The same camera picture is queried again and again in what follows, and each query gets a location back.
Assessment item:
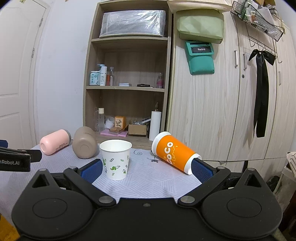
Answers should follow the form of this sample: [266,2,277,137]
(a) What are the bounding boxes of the white floral paper cup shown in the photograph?
[99,140,132,180]

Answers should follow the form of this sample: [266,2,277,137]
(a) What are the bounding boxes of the taupe cylindrical cup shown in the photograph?
[72,126,97,159]

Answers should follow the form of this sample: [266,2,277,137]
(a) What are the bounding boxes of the pink cylindrical cup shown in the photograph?
[39,129,71,156]

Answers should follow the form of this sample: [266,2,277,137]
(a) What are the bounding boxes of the orange coco paper cup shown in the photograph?
[152,132,201,175]

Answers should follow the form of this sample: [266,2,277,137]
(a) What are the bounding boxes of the white small cup on shelf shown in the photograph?
[105,116,115,129]

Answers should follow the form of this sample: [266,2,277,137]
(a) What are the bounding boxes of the pink flat pad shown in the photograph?
[100,129,128,138]

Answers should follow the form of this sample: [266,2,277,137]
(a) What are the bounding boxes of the clear bottle cream cap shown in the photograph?
[97,108,105,132]

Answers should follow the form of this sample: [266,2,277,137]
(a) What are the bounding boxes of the grey patterned table cloth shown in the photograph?
[1,146,201,222]

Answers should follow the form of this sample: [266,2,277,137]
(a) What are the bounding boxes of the small floral tan box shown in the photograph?
[109,116,126,133]

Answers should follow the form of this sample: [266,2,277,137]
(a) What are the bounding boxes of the small brown cardboard box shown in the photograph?
[125,124,147,136]

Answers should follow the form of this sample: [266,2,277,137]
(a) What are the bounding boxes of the white paper towel roll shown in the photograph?
[149,111,162,141]

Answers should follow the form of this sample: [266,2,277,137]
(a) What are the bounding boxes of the light wood wardrobe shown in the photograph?
[165,0,296,167]

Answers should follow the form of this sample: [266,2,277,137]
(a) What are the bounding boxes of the white tube bottle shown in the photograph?
[99,65,107,86]

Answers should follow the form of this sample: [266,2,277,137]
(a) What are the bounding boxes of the flat white tin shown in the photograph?
[118,83,131,87]

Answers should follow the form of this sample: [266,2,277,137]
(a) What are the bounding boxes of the black flat item on shelf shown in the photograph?
[137,83,153,88]

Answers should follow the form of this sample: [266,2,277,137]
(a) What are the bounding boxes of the wooden open shelf unit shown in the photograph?
[82,0,173,150]

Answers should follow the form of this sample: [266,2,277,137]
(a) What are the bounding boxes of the small pink bottle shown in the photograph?
[157,73,164,88]

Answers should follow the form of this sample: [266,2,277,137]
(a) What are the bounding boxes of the teal redmi pouch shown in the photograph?
[185,41,215,75]

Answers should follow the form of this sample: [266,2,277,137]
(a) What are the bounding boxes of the black ribbon bow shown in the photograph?
[249,49,275,138]

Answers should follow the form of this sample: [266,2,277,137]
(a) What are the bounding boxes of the white panel door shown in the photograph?
[1,1,49,149]

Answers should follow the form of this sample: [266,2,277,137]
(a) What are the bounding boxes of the green padded bag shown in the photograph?
[176,9,224,44]

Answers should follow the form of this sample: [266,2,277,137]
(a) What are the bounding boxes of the black wire basket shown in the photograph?
[231,1,285,42]

